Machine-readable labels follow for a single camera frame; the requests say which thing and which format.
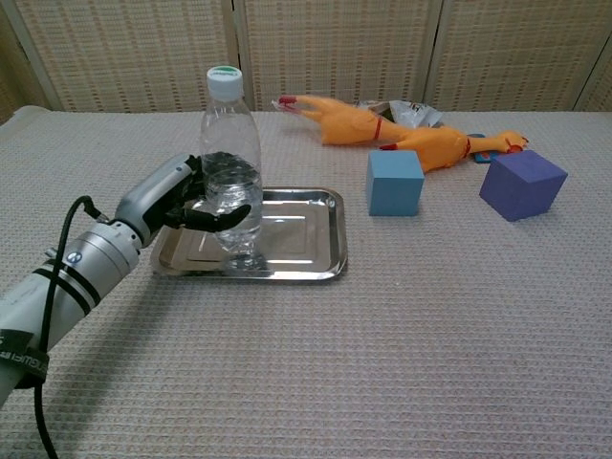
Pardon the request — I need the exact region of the stainless steel tray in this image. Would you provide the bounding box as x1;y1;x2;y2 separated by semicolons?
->
150;187;349;282

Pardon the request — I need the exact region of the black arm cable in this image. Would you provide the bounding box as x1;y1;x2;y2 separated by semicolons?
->
33;195;104;459

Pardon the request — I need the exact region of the light blue foam cube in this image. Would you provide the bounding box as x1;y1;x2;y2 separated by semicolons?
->
366;149;426;217

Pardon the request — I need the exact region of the beige woven tablecloth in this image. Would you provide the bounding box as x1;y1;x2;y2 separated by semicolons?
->
0;105;612;459

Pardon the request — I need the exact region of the black velcro strap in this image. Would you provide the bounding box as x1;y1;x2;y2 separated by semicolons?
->
0;328;53;384

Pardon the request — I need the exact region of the crumpled white snack bag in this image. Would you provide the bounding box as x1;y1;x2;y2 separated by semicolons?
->
356;98;444;130

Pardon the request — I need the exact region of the woven bamboo folding screen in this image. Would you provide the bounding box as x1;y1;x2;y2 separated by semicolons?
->
0;0;612;115

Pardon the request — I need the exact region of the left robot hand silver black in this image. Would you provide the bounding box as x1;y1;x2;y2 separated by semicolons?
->
114;153;252;250

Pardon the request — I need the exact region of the small blue card packet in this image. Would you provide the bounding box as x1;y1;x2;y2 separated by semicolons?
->
466;132;499;164

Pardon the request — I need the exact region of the orange rubber chicken toy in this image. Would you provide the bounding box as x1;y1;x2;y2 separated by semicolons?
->
380;126;531;172
278;94;399;147

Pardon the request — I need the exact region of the purple foam cube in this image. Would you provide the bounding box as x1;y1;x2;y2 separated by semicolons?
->
479;149;569;223

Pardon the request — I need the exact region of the transparent plastic water bottle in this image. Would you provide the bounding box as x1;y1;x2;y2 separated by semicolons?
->
198;65;270;274

